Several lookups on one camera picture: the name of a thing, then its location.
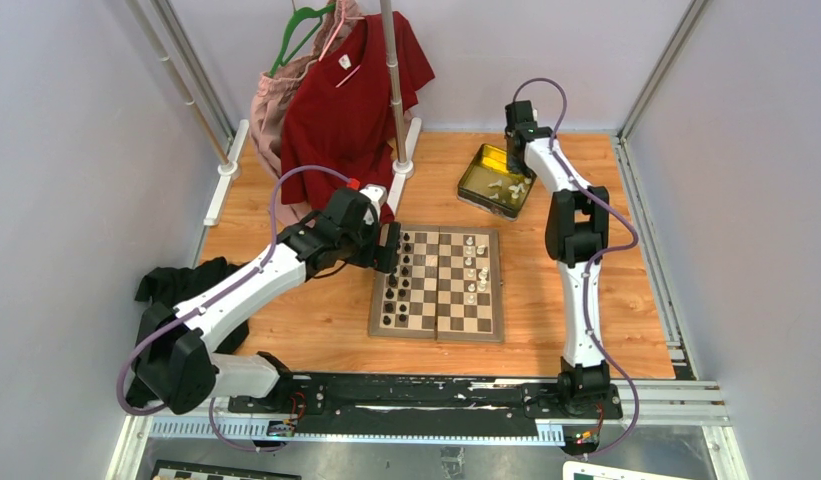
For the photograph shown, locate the green clothes hanger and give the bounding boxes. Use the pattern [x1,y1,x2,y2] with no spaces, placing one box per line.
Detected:
[267,2,336,77]

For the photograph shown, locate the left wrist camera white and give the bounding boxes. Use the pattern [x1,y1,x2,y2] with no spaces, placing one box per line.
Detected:
[360,184,388,215]

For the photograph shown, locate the black cloth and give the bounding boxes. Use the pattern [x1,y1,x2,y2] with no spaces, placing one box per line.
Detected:
[126,257,250,408]

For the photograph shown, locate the white rack base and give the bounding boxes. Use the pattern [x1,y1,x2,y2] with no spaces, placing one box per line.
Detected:
[386,116,423,214]

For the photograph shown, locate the pink garment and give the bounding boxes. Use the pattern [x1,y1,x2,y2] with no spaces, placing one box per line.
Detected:
[249,0,362,227]

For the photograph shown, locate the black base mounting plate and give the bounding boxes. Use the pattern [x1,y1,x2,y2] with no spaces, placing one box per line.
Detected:
[223,372,622,437]

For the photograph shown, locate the pile of white chess pieces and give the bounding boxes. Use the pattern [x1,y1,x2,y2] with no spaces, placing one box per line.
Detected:
[486,177,533,206]

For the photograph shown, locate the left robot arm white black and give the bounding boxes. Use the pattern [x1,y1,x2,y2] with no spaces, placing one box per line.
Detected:
[118,184,400,415]

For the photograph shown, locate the black chess pieces row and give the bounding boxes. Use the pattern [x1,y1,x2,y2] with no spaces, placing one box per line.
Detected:
[380,231,412,328]

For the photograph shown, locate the wooden chess board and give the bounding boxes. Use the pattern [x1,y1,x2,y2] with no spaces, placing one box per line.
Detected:
[368,225,505,343]

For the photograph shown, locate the red t-shirt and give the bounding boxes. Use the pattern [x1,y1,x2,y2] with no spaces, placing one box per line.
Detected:
[280,15,396,209]

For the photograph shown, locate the yellow metal tin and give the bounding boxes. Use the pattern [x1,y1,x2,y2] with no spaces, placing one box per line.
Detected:
[457,143,534,221]

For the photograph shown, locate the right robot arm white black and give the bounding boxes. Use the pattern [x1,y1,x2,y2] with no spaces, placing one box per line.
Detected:
[505,100,610,418]

